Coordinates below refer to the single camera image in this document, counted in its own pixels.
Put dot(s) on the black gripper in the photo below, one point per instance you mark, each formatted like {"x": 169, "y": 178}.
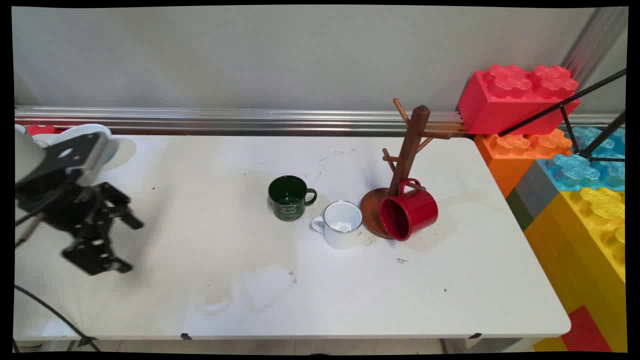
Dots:
{"x": 65, "y": 210}

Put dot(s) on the red enamel mug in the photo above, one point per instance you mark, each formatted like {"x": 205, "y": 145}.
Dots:
{"x": 417, "y": 210}

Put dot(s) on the black table edge clip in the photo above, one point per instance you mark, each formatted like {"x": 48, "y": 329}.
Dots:
{"x": 87, "y": 341}
{"x": 475, "y": 335}
{"x": 186, "y": 336}

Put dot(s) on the small red brick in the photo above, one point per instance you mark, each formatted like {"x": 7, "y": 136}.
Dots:
{"x": 41, "y": 130}

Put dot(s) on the dark green enamel mug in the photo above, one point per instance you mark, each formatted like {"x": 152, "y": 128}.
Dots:
{"x": 289, "y": 200}

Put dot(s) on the white enamel mug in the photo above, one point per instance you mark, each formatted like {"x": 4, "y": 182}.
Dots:
{"x": 342, "y": 225}

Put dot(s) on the brown wooden mug tree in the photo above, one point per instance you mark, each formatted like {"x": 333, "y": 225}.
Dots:
{"x": 412, "y": 140}

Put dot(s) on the large orange toy brick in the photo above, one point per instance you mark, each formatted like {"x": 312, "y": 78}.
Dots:
{"x": 505, "y": 160}

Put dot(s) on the large dark green toy brick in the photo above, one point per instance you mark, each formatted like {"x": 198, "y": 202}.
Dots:
{"x": 520, "y": 210}

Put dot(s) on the large red toy brick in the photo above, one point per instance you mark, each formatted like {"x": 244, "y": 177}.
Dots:
{"x": 505, "y": 107}

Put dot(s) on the large grey toy brick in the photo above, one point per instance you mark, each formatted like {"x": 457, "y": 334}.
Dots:
{"x": 537, "y": 192}

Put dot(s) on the large blue toy brick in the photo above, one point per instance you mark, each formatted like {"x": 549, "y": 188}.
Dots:
{"x": 575, "y": 172}

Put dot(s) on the large yellow toy brick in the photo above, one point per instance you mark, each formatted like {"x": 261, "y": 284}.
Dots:
{"x": 580, "y": 250}

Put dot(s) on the black tripod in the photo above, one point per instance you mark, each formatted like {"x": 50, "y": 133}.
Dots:
{"x": 565, "y": 102}

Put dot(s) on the flat red toy brick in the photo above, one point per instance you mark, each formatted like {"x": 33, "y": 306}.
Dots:
{"x": 585, "y": 332}

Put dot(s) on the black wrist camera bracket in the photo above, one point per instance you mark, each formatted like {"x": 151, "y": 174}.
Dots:
{"x": 75, "y": 160}

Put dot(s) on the horizontal aluminium rail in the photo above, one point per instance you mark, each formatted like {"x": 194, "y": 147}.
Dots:
{"x": 250, "y": 120}

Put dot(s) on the slanted aluminium post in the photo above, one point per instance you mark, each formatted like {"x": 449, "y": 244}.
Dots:
{"x": 595, "y": 42}

